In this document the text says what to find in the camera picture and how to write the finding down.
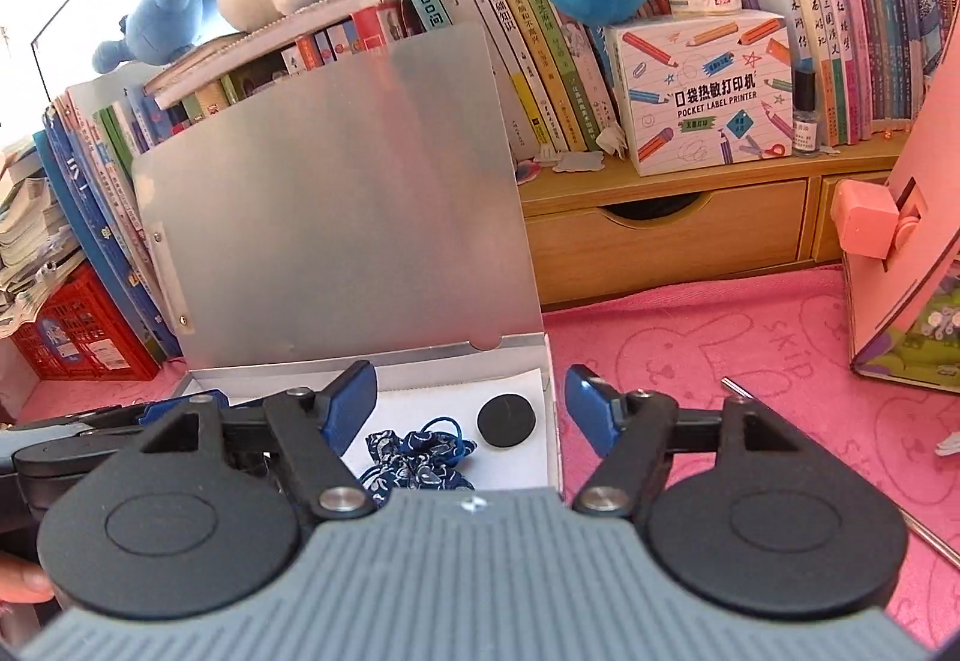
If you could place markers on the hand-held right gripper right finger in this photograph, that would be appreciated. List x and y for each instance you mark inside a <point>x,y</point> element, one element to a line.
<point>589,417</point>

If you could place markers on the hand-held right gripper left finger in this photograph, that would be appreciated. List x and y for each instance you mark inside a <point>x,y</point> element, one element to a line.
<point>349,398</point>

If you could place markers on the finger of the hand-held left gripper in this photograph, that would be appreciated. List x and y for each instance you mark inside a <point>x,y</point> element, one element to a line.
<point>169,410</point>

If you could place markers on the black round disc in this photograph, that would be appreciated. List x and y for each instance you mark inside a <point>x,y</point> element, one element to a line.
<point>506,419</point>

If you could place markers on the person's left hand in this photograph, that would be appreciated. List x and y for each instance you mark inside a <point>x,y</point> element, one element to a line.
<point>22,582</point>

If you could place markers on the red plastic basket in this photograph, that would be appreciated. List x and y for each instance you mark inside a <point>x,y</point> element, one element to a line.
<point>75,331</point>

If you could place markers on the pink rabbit-print tablecloth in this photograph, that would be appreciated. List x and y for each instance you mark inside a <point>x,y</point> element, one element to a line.
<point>750,346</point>

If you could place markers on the wooden drawer shelf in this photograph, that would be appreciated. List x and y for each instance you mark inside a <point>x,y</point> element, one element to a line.
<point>675,241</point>

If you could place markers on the stack of worn books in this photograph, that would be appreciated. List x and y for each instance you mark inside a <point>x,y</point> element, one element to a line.
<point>30,233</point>

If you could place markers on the white cloud-shaped piece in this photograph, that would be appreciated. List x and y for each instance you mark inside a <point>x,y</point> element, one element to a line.
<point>579,160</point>

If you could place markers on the white crumpled paper scrap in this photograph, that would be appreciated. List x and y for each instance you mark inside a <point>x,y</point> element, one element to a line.
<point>611,139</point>

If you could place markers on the white pencil-print carton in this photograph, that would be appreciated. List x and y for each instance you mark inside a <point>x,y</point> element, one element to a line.
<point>697,98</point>

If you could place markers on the flat pile of books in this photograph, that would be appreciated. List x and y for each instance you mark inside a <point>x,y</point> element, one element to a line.
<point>262,49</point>

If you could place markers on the thin metal rod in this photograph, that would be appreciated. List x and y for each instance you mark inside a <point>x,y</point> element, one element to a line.
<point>934,541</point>

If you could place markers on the small dark glass bottle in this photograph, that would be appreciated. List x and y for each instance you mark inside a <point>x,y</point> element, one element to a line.
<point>805,121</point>

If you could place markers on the row of upright books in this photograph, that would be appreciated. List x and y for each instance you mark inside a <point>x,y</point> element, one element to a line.
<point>525,30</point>

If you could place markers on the blue plush toy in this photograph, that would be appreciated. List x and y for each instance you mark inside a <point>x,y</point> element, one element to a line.
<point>165,0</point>

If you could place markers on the pink triangular stand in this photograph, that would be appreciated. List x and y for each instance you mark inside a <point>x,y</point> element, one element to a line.
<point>930,181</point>

